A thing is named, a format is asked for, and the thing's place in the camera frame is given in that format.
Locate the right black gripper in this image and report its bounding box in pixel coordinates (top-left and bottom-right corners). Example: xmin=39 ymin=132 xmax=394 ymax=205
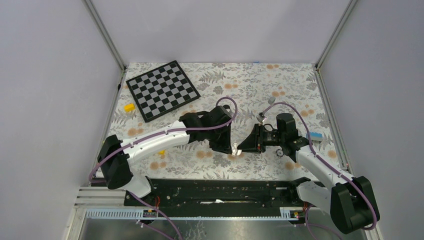
xmin=237 ymin=123 xmax=285 ymax=154

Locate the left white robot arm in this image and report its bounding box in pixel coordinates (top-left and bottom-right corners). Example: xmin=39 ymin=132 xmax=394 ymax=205
xmin=97 ymin=105 xmax=236 ymax=206

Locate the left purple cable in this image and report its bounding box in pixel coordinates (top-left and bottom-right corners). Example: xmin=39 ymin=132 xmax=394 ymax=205
xmin=88 ymin=96 xmax=239 ymax=240

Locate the blue grey block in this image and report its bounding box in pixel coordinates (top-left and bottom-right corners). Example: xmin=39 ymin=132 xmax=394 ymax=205
xmin=309 ymin=132 xmax=324 ymax=142

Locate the floral table mat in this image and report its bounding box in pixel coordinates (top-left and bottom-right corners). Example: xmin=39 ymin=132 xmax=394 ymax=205
xmin=108 ymin=63 xmax=340 ymax=181

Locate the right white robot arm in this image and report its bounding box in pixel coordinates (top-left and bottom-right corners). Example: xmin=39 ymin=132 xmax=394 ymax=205
xmin=232 ymin=113 xmax=380 ymax=234

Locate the white slotted cable duct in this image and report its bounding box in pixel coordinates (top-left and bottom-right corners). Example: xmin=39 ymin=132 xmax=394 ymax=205
xmin=85 ymin=207 xmax=302 ymax=221

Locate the yellow block far left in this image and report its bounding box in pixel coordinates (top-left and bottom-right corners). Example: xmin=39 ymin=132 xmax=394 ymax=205
xmin=123 ymin=103 xmax=136 ymax=112

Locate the black white checkerboard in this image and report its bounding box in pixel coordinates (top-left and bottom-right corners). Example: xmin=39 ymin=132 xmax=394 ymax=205
xmin=125 ymin=60 xmax=201 ymax=123

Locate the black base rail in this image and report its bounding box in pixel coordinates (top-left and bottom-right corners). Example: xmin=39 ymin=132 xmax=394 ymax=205
xmin=142 ymin=178 xmax=306 ymax=215

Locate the white earbud charging case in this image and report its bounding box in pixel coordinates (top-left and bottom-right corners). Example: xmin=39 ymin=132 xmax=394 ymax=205
xmin=231 ymin=142 xmax=242 ymax=157

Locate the small grey block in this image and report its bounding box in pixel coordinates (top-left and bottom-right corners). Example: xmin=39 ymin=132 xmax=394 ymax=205
xmin=267 ymin=96 xmax=276 ymax=105

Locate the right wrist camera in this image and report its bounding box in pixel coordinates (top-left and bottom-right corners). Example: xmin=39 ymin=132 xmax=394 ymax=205
xmin=256 ymin=112 xmax=267 ymax=125

